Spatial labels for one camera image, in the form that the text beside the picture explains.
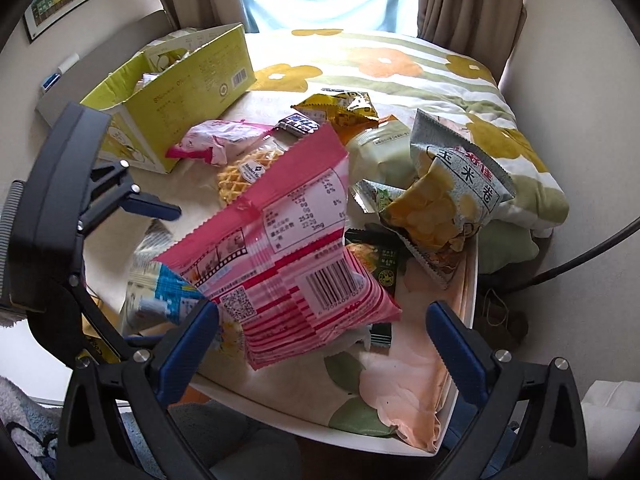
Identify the green cushion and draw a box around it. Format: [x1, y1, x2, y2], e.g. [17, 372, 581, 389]
[477, 220, 542, 276]

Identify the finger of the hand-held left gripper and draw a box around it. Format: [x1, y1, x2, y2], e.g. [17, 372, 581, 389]
[62, 272, 161, 366]
[75, 159, 182, 241]

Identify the striped floral blanket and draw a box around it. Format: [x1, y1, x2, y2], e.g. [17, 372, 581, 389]
[245, 27, 571, 238]

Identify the dark chocolate bar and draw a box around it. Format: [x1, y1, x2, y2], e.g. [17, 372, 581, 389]
[277, 114, 322, 137]

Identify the small green white snack packet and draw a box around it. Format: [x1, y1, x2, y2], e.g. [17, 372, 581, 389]
[350, 178, 406, 216]

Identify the waffle packet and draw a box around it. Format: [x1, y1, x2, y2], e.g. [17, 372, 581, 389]
[216, 141, 291, 206]

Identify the grey chips bag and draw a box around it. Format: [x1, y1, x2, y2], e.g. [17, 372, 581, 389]
[378, 109, 516, 288]

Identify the yellow snack packet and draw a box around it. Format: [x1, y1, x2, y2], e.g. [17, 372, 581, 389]
[291, 90, 379, 143]

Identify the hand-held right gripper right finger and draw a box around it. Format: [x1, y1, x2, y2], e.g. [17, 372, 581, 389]
[425, 300, 588, 480]

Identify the black green snack packet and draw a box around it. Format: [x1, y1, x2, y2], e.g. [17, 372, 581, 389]
[344, 228, 408, 301]

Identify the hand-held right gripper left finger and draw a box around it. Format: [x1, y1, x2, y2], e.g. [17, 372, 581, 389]
[59, 300, 221, 480]

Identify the light blue white snack packet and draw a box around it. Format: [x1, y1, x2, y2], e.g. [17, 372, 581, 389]
[120, 220, 211, 331]

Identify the black cable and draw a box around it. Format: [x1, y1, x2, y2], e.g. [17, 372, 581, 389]
[480, 210, 640, 292]

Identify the green cardboard box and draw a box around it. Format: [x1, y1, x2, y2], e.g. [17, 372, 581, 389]
[80, 22, 257, 173]

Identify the grey headboard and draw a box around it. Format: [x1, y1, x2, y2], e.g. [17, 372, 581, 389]
[35, 10, 176, 127]

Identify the pale green snack packet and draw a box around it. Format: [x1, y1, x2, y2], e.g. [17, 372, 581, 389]
[345, 127, 418, 188]

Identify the small pink white snack packet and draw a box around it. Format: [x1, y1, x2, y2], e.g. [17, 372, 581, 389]
[165, 119, 278, 166]

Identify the large pink striped snack bag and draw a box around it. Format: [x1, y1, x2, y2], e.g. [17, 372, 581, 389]
[154, 122, 402, 371]

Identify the brown paper bag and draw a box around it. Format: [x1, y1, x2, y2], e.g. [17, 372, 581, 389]
[472, 287, 528, 346]

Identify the fluffy white rug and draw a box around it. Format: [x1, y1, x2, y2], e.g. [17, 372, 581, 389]
[0, 375, 66, 480]

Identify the grey chair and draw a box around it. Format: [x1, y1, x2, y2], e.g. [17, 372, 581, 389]
[165, 400, 303, 480]

